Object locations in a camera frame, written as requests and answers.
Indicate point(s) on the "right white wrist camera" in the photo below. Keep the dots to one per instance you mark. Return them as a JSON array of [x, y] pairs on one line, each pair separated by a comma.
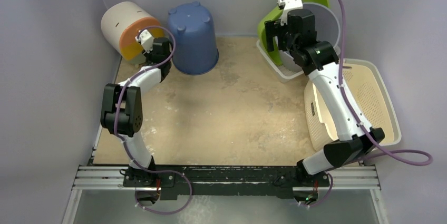
[[287, 6]]

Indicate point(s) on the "round drawer cabinet orange yellow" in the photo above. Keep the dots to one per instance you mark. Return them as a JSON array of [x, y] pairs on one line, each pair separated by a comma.
[[120, 25]]

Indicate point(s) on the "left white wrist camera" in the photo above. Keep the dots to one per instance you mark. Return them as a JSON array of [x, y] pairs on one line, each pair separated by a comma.
[[145, 39]]

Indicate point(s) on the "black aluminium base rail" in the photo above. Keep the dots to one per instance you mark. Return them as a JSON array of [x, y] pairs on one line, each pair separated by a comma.
[[169, 182]]

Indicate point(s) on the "grey plastic bucket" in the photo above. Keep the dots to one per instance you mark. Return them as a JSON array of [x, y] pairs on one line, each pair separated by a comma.
[[327, 27]]

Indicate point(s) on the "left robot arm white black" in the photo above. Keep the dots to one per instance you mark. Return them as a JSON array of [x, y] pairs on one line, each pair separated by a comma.
[[121, 110]]

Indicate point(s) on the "large cream laundry basket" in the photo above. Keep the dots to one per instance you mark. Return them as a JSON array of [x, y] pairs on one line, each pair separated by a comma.
[[371, 95]]

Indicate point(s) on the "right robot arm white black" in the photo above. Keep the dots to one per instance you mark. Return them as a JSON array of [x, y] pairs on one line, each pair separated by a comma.
[[320, 63]]

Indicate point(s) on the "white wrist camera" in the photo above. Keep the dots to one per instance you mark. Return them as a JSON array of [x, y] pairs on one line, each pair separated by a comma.
[[145, 39], [287, 6]]

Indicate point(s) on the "small white perforated basket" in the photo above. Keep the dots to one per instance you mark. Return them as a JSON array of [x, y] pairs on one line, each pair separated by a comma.
[[284, 75]]

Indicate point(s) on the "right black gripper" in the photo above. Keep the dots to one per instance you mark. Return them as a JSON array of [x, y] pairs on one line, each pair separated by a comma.
[[279, 30]]

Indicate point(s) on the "green plastic tray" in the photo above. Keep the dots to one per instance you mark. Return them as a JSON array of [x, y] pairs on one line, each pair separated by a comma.
[[270, 26]]

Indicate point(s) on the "blue plastic bucket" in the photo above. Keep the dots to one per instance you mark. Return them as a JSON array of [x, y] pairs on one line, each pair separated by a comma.
[[196, 46]]

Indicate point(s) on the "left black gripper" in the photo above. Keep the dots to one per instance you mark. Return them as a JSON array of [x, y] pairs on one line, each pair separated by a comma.
[[148, 55]]

